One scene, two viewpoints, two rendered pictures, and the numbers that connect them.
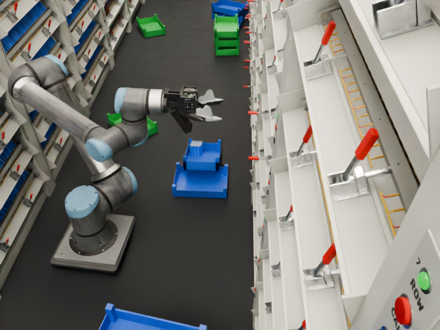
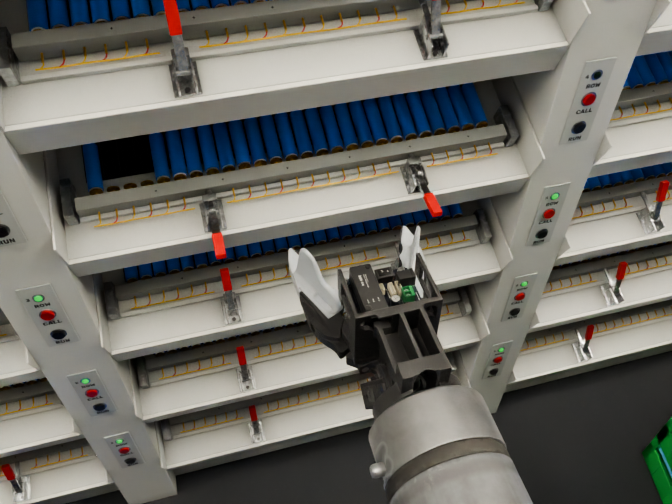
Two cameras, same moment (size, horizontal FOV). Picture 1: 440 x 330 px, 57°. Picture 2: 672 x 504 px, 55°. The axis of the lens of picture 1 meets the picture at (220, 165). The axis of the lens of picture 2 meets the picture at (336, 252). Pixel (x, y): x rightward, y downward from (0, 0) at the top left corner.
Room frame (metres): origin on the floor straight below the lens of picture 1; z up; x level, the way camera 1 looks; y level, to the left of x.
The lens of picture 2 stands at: (1.31, 0.40, 1.29)
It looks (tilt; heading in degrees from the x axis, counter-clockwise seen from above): 48 degrees down; 252
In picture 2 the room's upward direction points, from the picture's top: straight up
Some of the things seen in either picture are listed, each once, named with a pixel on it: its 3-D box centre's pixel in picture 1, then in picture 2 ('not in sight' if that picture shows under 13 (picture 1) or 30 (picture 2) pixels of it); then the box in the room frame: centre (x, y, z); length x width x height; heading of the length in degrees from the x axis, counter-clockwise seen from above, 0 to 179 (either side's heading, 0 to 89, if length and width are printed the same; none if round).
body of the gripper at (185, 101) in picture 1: (181, 101); (397, 344); (1.18, 0.14, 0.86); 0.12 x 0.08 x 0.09; 88
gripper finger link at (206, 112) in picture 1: (208, 112); (412, 250); (1.13, 0.04, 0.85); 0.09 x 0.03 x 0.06; 61
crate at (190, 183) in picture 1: (200, 179); not in sight; (1.62, 0.11, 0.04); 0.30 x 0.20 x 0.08; 88
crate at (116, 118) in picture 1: (132, 122); not in sight; (2.15, 0.59, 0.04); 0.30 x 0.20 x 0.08; 42
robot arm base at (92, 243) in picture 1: (91, 229); not in sight; (1.19, 0.61, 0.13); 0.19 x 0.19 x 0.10
